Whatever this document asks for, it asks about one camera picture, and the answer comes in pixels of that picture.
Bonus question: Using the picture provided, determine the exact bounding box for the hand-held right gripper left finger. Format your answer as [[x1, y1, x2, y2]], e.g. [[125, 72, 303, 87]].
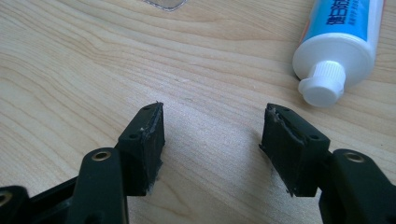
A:
[[64, 101, 166, 224]]

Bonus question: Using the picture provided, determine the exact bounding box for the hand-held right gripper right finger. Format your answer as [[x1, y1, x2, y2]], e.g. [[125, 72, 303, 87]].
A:
[[259, 103, 396, 224]]

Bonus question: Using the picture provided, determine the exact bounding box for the white and blue toothpaste tube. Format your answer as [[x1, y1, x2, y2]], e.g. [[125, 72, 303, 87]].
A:
[[291, 0, 387, 108]]

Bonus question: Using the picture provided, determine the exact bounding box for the clear plastic packaging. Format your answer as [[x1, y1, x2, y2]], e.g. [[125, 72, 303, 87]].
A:
[[143, 0, 189, 13]]

